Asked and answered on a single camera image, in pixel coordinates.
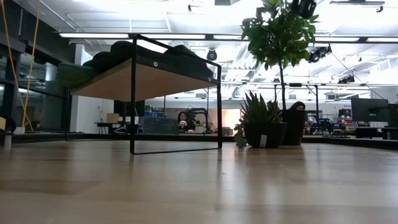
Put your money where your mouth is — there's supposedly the teal foam slipper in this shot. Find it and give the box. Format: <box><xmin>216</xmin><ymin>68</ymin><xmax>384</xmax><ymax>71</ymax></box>
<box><xmin>57</xmin><ymin>62</ymin><xmax>97</xmax><ymax>88</ymax></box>

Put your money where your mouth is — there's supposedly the black-framed wooden shelf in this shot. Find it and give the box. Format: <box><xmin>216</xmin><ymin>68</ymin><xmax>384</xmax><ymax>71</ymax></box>
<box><xmin>70</xmin><ymin>34</ymin><xmax>223</xmax><ymax>156</ymax></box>

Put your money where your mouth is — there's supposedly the person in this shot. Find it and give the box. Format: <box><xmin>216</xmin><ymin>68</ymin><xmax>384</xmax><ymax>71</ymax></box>
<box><xmin>289</xmin><ymin>101</ymin><xmax>307</xmax><ymax>111</ymax></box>
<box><xmin>177</xmin><ymin>111</ymin><xmax>191</xmax><ymax>132</ymax></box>

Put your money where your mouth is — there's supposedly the dark teal storage crate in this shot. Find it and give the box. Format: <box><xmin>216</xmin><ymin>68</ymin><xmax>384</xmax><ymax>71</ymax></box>
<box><xmin>142</xmin><ymin>116</ymin><xmax>180</xmax><ymax>135</ymax></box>

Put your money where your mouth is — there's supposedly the small green succulent plant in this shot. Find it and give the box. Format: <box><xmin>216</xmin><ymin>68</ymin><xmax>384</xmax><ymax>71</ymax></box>
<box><xmin>234</xmin><ymin>123</ymin><xmax>249</xmax><ymax>149</ymax></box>

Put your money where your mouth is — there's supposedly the spiky potted succulent plant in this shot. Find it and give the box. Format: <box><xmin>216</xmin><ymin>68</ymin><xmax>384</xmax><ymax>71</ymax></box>
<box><xmin>239</xmin><ymin>91</ymin><xmax>287</xmax><ymax>149</ymax></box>

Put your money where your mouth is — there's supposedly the leafy green potted tree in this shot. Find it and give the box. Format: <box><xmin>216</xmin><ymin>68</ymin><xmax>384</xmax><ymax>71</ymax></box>
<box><xmin>241</xmin><ymin>0</ymin><xmax>320</xmax><ymax>146</ymax></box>

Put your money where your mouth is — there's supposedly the black ceiling spotlight cluster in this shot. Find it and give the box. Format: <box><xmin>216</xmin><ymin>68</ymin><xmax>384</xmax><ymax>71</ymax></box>
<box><xmin>307</xmin><ymin>45</ymin><xmax>333</xmax><ymax>64</ymax></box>

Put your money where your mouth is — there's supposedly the black computer monitor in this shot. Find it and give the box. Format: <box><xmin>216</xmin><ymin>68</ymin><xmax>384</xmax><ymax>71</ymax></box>
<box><xmin>351</xmin><ymin>98</ymin><xmax>389</xmax><ymax>123</ymax></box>

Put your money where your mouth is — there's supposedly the black metal frame stand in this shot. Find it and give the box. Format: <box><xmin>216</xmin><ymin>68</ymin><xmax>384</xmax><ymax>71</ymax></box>
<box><xmin>273</xmin><ymin>83</ymin><xmax>320</xmax><ymax>118</ymax></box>

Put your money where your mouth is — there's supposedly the yellow hanging cable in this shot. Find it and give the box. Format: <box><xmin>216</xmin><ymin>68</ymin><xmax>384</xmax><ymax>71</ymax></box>
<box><xmin>0</xmin><ymin>0</ymin><xmax>34</xmax><ymax>131</ymax></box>
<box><xmin>21</xmin><ymin>9</ymin><xmax>41</xmax><ymax>128</ymax></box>

